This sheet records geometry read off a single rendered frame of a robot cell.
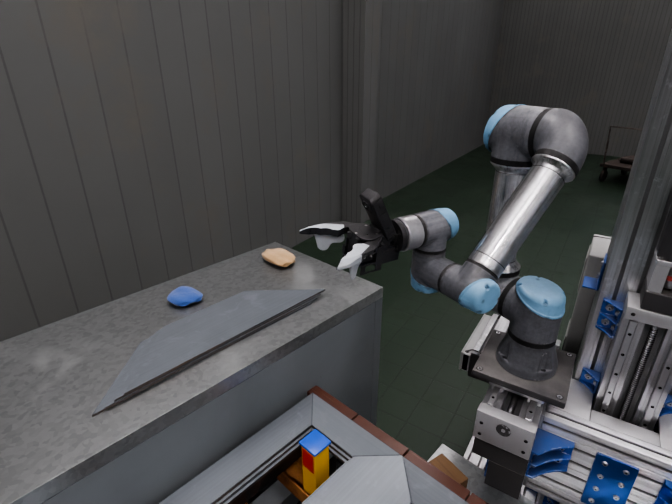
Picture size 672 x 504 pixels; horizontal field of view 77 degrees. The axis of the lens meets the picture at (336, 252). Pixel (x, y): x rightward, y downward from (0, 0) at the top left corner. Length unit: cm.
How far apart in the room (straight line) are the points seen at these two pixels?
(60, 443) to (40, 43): 218
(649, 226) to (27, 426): 148
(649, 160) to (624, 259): 25
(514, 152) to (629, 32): 933
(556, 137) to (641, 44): 937
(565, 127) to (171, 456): 115
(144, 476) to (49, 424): 24
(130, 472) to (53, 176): 204
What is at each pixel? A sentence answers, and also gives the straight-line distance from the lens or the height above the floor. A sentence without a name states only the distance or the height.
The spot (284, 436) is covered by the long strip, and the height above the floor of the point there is 84.
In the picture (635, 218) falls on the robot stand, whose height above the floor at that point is 144.
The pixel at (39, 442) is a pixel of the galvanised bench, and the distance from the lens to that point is 115.
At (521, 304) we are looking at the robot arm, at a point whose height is 123.
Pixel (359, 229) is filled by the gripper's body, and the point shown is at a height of 147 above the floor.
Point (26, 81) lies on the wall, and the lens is 282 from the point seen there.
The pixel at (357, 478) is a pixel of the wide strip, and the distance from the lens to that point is 118.
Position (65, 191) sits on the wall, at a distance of 291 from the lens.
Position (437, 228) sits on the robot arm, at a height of 145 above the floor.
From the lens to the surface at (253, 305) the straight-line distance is 137.
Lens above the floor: 178
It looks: 24 degrees down
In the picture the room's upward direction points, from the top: straight up
